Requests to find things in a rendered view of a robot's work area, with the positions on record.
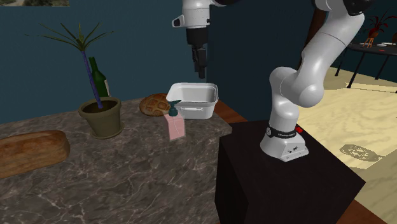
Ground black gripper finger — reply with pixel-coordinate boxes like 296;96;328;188
192;45;207;80

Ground white rectangular tub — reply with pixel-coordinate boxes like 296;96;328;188
166;82;219;120

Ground round crusty bread loaf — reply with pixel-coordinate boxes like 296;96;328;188
139;93;172;117

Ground pink soap dispenser bottle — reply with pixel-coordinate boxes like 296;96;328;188
165;99;186;142

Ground dark green wine bottle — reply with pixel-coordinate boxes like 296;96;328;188
88;56;111;98

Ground potted plant in olive pot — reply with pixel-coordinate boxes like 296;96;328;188
25;22;125;139

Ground black robot stand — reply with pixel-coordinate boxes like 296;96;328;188
214;120;366;224

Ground black side table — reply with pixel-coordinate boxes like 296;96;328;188
334;8;397;94

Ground long brown bread loaf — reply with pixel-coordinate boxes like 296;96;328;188
0;130;71;179

